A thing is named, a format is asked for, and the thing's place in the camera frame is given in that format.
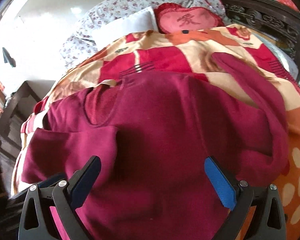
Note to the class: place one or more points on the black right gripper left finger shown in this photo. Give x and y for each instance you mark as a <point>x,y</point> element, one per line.
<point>66,196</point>

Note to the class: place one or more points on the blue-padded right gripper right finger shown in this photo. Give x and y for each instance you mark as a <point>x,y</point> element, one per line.
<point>238,196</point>

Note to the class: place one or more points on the maroon knit sweater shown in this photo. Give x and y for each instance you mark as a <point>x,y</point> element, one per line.
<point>153,131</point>

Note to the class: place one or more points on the dark wooden bedside table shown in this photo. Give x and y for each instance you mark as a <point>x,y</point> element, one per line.
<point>11,113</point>

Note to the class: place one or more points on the red orange patchwork blanket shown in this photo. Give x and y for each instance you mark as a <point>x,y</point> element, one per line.
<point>190,53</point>

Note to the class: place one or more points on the dark carved wooden headboard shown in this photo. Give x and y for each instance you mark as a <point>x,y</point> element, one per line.
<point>272,19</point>

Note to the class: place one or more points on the red heart-shaped cushion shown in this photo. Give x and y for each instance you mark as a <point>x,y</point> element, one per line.
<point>172,17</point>

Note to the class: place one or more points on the white pillow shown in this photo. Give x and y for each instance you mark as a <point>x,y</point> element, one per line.
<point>140,21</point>

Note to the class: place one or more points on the floral white quilt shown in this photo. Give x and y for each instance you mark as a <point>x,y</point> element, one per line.
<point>80,45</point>

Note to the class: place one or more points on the dark item hanging on wall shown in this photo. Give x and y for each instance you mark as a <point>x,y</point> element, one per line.
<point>7,58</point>

